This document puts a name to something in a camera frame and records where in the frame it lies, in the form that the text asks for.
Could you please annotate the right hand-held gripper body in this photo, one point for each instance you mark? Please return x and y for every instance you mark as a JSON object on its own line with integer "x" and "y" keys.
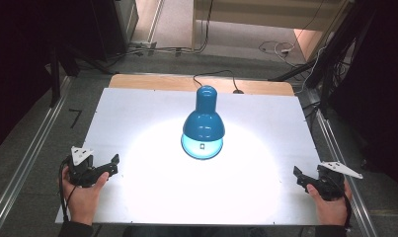
{"x": 331, "y": 184}

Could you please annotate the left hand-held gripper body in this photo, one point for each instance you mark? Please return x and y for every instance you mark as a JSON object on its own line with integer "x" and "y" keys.
{"x": 83, "y": 169}

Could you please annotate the person's right hand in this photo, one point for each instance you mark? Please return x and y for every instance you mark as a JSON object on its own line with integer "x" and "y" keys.
{"x": 331, "y": 210}

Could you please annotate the person's left hand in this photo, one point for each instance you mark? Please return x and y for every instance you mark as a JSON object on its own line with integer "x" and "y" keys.
{"x": 83, "y": 200}

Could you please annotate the white table board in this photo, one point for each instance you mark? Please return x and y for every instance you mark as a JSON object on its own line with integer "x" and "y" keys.
{"x": 153, "y": 184}

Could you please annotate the blue desk lamp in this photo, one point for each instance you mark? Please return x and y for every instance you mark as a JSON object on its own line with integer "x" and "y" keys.
{"x": 203, "y": 130}

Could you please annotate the black metal stand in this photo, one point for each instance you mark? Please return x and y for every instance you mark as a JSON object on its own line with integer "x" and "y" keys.
{"x": 328, "y": 65}

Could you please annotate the white power strip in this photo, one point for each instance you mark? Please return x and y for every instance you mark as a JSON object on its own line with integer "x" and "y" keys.
{"x": 142, "y": 45}

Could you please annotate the black cabinet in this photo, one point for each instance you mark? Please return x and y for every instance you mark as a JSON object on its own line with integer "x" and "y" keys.
{"x": 104, "y": 26}

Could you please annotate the light wooden furniture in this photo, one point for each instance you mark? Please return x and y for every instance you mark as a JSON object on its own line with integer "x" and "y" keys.
{"x": 259, "y": 15}

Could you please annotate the aluminium floor rail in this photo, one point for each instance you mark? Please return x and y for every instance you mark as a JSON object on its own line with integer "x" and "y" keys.
{"x": 25, "y": 164}
{"x": 348, "y": 171}

